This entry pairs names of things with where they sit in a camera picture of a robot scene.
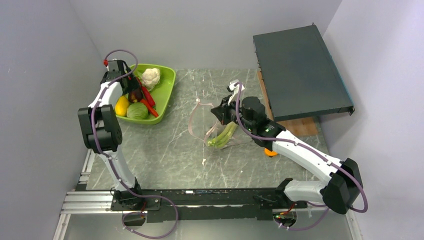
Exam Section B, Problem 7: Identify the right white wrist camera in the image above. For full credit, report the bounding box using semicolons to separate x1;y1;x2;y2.
227;79;245;104

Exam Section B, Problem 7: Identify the dark green metal case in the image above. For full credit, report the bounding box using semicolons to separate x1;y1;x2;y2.
253;24;355;122

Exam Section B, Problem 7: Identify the clear zip top bag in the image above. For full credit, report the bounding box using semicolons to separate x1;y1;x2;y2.
188;97;251;149

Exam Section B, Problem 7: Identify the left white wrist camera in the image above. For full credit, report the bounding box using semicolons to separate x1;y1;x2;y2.
100;59;131;84

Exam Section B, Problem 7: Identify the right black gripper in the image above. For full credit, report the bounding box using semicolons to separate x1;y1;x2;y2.
211;94;255;132

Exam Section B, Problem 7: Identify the green plastic basket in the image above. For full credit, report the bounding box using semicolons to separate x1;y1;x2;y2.
116;63;176;125

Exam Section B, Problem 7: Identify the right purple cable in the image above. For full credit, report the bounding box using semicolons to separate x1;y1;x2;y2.
233;81;369;232

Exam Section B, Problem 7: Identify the purple cable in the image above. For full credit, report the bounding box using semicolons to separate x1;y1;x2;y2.
233;81;369;232
90;49;180;240

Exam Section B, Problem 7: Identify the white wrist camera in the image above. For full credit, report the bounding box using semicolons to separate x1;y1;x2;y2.
227;79;245;104
100;59;131;84

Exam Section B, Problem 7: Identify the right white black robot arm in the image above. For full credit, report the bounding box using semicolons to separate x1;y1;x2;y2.
210;96;368;215

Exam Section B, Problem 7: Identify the dark purple onion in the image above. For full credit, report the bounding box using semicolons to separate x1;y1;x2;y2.
127;89;144;104

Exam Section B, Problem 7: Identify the white cauliflower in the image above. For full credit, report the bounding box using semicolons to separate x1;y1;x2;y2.
141;68;161;91

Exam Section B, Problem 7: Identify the orange carrot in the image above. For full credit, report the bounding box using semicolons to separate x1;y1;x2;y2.
140;98;159;118

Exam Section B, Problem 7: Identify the red chili pepper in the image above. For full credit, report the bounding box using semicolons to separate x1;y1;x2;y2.
136;77;156;107

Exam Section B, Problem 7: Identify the orange tape measure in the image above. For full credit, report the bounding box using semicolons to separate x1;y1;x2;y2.
263;148;278;158

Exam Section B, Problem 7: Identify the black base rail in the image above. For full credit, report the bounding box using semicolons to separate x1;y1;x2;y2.
109;187;309;223

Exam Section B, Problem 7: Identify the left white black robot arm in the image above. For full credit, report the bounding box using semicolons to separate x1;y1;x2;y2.
77;80;144;210

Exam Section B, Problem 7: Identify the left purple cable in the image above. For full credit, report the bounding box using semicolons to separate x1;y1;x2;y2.
90;49;180;240

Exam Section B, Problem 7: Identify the wooden board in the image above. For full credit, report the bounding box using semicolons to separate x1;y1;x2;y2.
256;70;319;137

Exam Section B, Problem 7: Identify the green cabbage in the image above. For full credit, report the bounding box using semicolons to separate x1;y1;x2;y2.
126;102;149;120

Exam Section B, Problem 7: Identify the yellow bell pepper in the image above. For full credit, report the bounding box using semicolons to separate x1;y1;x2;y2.
114;96;131;117

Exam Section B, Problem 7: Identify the green celery stalk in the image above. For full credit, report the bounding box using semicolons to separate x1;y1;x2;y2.
207;122;238;149

